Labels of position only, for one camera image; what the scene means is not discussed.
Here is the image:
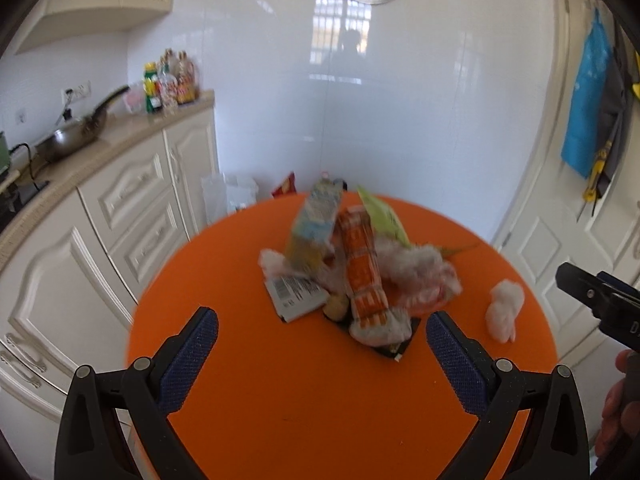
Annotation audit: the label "steel wok with handle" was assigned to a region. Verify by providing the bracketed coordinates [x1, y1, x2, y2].
[36, 86, 130, 164]

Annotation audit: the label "black snack wrapper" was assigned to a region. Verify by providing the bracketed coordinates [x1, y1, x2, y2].
[322, 303, 421, 363]

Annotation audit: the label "cream base cabinets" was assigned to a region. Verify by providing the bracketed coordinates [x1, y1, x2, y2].
[1, 98, 218, 479]

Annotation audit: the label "crushed drink carton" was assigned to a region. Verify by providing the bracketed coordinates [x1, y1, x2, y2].
[284, 174, 343, 275]

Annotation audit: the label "white panel door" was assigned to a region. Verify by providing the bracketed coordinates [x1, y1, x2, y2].
[500, 0, 639, 365]

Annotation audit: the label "green snack packet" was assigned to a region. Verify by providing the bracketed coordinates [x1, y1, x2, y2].
[358, 186, 411, 247]

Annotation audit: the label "lattice wall cabinet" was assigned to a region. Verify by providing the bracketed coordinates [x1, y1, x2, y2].
[9, 0, 174, 54]

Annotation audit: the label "white barcode label wrapper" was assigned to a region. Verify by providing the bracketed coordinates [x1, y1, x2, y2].
[265, 276, 330, 323]

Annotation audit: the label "red label sauce bottle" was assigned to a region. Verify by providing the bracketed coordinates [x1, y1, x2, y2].
[158, 54, 178, 113]

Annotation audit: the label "white plastic floor bag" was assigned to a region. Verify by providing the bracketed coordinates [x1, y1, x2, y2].
[201, 174, 259, 226]

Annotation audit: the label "white tissue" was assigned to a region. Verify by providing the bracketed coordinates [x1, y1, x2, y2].
[485, 280, 525, 344]

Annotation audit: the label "wall power socket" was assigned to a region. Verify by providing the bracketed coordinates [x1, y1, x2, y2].
[61, 80, 92, 106]

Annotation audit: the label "red snack bag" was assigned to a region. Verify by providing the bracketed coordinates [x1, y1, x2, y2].
[271, 172, 297, 198]

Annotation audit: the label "orange snack wrapper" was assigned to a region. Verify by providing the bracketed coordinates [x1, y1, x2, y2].
[336, 206, 412, 348]

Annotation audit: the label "blue apron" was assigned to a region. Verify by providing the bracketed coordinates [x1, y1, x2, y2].
[561, 9, 612, 179]

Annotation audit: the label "green cap sauce bottle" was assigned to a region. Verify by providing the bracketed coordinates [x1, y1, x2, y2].
[143, 62, 163, 114]

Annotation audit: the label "person's right hand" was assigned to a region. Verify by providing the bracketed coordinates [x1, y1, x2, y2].
[594, 350, 640, 465]

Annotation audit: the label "brown nut shell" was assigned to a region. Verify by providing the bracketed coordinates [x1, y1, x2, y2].
[323, 295, 349, 322]

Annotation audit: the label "brown oil bottle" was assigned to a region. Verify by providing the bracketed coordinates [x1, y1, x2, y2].
[177, 51, 198, 105]

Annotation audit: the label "yellow cloth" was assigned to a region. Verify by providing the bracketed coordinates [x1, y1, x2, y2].
[631, 51, 640, 101]

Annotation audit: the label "round orange table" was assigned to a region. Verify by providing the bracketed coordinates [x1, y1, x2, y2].
[124, 192, 559, 480]

